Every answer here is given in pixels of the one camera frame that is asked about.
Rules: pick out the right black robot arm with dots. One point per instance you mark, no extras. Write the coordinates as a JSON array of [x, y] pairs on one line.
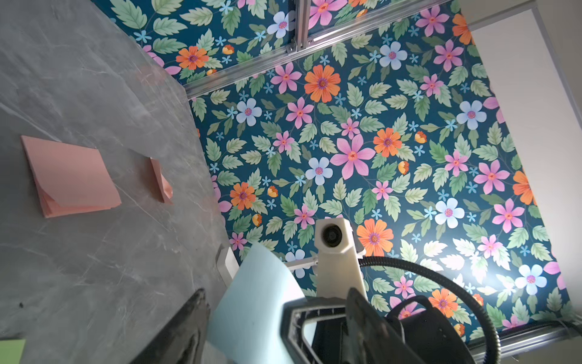
[[428, 332]]

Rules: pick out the torn pink sheet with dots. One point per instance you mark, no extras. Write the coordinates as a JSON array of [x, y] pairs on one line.
[[165, 188]]

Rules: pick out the torn blue sheet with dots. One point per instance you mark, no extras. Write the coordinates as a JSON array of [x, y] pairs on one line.
[[245, 326]]

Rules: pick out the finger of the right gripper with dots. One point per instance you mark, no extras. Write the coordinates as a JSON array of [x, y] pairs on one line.
[[314, 330]]

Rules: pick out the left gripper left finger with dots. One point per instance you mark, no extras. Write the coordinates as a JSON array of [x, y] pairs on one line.
[[183, 338]]

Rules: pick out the pink memo pad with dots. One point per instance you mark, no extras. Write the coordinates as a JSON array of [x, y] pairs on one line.
[[69, 179]]

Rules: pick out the green memo pad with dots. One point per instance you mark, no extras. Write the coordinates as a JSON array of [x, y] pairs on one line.
[[11, 351]]

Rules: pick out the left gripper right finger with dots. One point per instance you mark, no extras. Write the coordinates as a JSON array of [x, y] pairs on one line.
[[371, 338]]

